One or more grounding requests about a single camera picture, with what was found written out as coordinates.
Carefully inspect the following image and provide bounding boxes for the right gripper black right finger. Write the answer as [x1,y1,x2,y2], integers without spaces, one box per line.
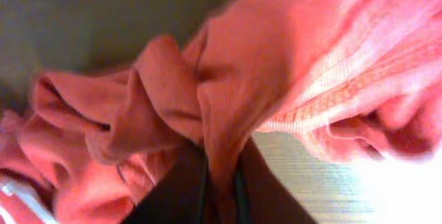
[236,138,316,224]

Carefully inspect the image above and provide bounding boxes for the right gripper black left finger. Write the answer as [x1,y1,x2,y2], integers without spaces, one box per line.
[122,144,208,224]

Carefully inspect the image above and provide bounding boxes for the red t-shirt with logo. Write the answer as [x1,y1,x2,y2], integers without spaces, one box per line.
[1,0,441,223]

